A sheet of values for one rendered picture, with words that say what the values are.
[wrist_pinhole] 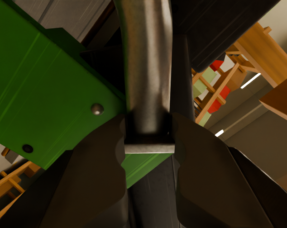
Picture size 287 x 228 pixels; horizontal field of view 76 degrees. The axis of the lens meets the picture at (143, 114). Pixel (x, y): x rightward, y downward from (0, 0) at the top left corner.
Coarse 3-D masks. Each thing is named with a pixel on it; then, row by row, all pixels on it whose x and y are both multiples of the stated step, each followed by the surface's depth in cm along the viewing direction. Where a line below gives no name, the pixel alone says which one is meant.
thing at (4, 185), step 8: (24, 168) 511; (32, 168) 530; (40, 168) 557; (8, 176) 461; (16, 176) 483; (0, 184) 443; (8, 184) 461; (16, 184) 467; (0, 192) 440; (8, 192) 480; (8, 208) 419; (0, 216) 404
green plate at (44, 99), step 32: (0, 0) 12; (0, 32) 13; (32, 32) 13; (64, 32) 19; (0, 64) 14; (32, 64) 14; (64, 64) 14; (0, 96) 15; (32, 96) 15; (64, 96) 15; (96, 96) 15; (0, 128) 16; (32, 128) 16; (64, 128) 16; (32, 160) 18; (128, 160) 18; (160, 160) 18
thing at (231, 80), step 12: (216, 60) 353; (192, 72) 322; (204, 72) 332; (228, 72) 383; (240, 72) 378; (192, 84) 303; (204, 84) 323; (216, 84) 383; (228, 84) 366; (240, 84) 363; (216, 96) 315; (204, 108) 298; (216, 108) 321; (204, 120) 304
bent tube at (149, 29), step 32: (128, 0) 9; (160, 0) 9; (128, 32) 10; (160, 32) 9; (128, 64) 11; (160, 64) 10; (128, 96) 12; (160, 96) 11; (128, 128) 13; (160, 128) 12
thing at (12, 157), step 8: (112, 0) 23; (112, 8) 23; (104, 16) 23; (112, 16) 23; (96, 24) 24; (104, 24) 24; (112, 24) 23; (88, 32) 24; (96, 32) 24; (104, 32) 24; (112, 32) 24; (120, 32) 25; (88, 40) 25; (96, 40) 24; (104, 40) 24; (112, 40) 25; (120, 40) 27; (88, 48) 25; (8, 152) 33; (8, 160) 34; (16, 160) 34
